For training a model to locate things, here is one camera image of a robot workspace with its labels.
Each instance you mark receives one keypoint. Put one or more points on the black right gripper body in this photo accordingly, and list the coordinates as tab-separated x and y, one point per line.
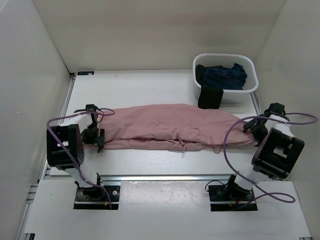
259	131

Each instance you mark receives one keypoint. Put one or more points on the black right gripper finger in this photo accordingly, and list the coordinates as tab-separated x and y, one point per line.
248	125
256	143

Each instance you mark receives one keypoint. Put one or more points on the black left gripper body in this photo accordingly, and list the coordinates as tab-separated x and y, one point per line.
90	134

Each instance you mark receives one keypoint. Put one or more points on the pink trousers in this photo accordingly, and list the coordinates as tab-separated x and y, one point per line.
172	127

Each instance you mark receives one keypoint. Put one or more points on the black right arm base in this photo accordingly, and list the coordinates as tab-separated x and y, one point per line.
222	199

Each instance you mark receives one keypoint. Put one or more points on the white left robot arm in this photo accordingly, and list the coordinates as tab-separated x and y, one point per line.
65	140

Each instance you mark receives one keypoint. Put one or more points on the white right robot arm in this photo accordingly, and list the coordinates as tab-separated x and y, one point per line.
277	153

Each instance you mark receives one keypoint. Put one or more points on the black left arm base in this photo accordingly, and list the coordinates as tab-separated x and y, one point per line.
96	199

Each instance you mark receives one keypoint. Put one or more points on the white plastic basket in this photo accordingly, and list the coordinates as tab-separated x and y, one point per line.
227	60

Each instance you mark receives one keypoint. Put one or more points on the black garment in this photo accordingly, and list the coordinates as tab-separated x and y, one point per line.
210	97

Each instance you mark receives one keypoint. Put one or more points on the blue denim garment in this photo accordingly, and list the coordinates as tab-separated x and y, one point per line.
233	78

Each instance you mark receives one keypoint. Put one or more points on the blue label sticker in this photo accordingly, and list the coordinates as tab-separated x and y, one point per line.
85	73

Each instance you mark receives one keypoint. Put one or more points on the aluminium table edge rail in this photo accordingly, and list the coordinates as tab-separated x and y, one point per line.
256	104

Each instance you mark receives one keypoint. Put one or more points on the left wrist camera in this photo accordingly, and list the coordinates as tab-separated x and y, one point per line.
90	108

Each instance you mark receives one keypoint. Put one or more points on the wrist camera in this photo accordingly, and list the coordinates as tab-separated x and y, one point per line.
276	109
90	108

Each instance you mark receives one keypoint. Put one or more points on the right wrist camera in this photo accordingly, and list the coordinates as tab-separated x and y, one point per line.
276	109

